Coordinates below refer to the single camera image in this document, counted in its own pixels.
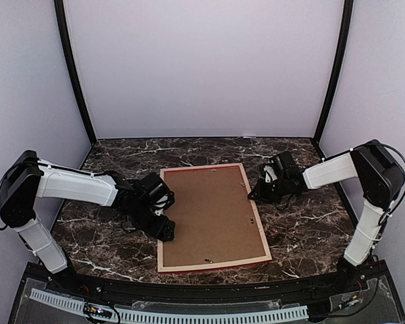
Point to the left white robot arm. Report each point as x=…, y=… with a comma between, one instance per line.
x=30, y=178

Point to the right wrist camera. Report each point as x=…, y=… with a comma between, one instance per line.
x=284, y=165

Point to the left black corner post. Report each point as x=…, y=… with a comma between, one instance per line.
x=66, y=45

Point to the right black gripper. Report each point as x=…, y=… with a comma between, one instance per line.
x=262, y=196

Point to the wooden picture frame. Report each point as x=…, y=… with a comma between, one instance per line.
x=263, y=249

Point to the black front rail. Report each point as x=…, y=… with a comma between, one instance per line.
x=318, y=290

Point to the brown backing board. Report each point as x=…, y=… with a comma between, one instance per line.
x=209, y=216

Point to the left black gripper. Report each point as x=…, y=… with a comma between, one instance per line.
x=155, y=231

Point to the white slotted cable duct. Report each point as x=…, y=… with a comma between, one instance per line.
x=97, y=313

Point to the black corner post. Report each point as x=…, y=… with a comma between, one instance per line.
x=66, y=45
x=335, y=71

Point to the right black corner post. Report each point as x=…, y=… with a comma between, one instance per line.
x=335, y=71

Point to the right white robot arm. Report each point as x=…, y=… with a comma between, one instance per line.
x=374, y=164

